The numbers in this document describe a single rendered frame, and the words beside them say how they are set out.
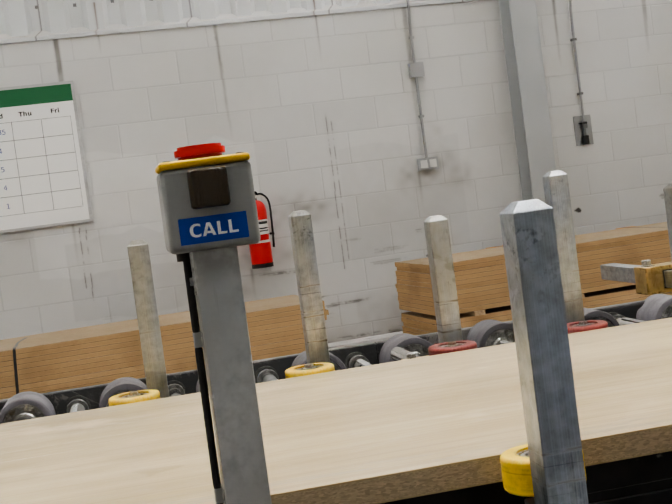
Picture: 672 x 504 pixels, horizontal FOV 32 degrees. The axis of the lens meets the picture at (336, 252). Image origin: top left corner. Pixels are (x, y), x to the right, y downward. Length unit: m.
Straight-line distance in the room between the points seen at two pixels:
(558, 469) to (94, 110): 7.21
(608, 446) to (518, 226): 0.35
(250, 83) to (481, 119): 1.71
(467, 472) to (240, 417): 0.34
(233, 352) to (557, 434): 0.28
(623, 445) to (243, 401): 0.47
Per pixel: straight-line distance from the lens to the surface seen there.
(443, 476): 1.20
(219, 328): 0.92
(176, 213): 0.90
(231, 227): 0.90
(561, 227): 2.16
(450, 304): 2.09
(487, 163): 8.69
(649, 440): 1.27
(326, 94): 8.35
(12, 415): 2.45
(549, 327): 0.99
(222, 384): 0.93
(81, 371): 6.79
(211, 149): 0.92
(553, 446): 1.00
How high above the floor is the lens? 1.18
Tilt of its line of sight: 3 degrees down
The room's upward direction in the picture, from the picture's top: 7 degrees counter-clockwise
